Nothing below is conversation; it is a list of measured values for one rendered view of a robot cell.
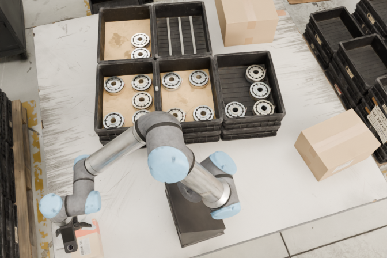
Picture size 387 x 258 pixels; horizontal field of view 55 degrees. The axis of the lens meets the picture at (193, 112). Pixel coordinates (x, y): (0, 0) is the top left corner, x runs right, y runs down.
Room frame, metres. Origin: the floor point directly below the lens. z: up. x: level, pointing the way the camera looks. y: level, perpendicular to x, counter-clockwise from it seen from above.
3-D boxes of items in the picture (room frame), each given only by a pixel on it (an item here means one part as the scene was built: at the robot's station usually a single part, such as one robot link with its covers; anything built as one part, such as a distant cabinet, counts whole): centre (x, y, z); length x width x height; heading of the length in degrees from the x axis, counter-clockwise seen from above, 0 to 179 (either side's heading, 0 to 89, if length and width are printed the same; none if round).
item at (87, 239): (0.35, 0.48, 0.74); 0.16 x 0.12 x 0.07; 17
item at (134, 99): (1.01, 0.26, 0.86); 0.10 x 0.10 x 0.01
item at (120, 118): (0.89, 0.39, 0.86); 0.10 x 0.10 x 0.01
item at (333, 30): (1.96, -1.09, 0.26); 0.40 x 0.30 x 0.23; 16
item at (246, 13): (1.71, -0.31, 0.80); 0.40 x 0.30 x 0.20; 7
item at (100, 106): (1.01, 0.33, 0.87); 0.40 x 0.30 x 0.11; 6
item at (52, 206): (0.37, 0.48, 1.17); 0.09 x 0.08 x 0.11; 100
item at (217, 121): (1.04, 0.03, 0.92); 0.40 x 0.30 x 0.02; 6
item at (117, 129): (1.01, 0.33, 0.92); 0.40 x 0.30 x 0.02; 6
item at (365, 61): (1.58, -1.20, 0.31); 0.40 x 0.30 x 0.34; 16
